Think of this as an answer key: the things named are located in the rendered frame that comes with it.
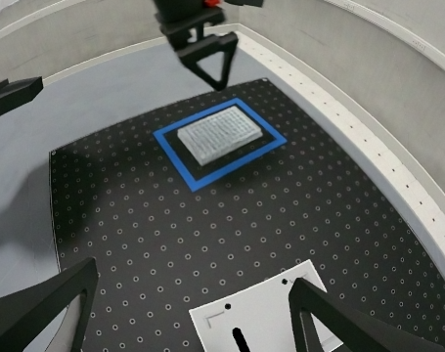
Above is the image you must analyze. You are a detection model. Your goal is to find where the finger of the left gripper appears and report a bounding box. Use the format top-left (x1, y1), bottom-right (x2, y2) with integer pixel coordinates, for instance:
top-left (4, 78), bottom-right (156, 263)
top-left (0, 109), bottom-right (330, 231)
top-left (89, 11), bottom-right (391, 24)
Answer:
top-left (194, 23), bottom-right (203, 39)
top-left (177, 30), bottom-right (238, 92)

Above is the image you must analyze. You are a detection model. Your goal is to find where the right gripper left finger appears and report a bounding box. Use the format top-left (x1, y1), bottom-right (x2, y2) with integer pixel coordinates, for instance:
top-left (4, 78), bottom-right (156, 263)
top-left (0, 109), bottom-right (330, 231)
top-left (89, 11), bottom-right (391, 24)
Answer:
top-left (0, 257), bottom-right (98, 352)

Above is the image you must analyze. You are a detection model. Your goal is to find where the blue tape outline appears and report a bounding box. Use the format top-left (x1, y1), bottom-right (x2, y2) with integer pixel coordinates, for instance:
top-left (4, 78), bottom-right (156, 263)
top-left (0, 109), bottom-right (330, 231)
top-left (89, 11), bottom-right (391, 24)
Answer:
top-left (153, 99), bottom-right (287, 191)

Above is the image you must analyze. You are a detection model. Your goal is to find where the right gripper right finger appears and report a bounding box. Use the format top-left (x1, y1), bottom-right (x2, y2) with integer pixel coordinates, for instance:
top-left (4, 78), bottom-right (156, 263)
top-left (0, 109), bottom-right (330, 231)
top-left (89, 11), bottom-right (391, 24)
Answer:
top-left (288, 277), bottom-right (445, 352)

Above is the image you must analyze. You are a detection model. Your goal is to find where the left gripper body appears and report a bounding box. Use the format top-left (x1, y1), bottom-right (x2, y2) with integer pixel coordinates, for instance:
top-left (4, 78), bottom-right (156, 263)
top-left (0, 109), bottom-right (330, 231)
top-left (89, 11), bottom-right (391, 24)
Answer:
top-left (149, 0), bottom-right (224, 62)

